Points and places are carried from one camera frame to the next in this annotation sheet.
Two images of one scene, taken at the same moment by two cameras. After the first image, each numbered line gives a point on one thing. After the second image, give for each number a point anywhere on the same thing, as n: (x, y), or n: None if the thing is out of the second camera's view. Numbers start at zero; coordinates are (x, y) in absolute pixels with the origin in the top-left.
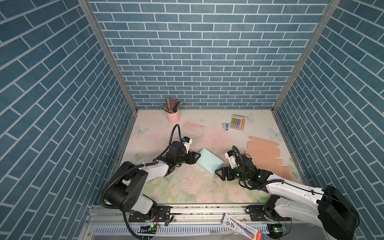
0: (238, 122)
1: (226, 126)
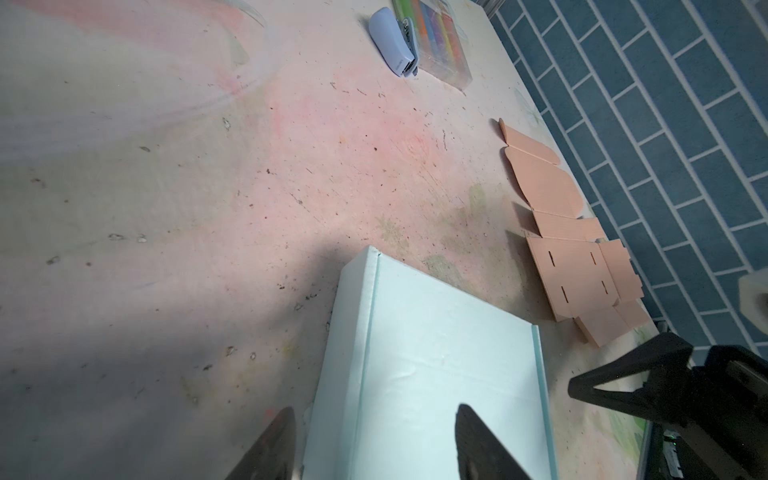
0: (442, 49)
1: (395, 41)
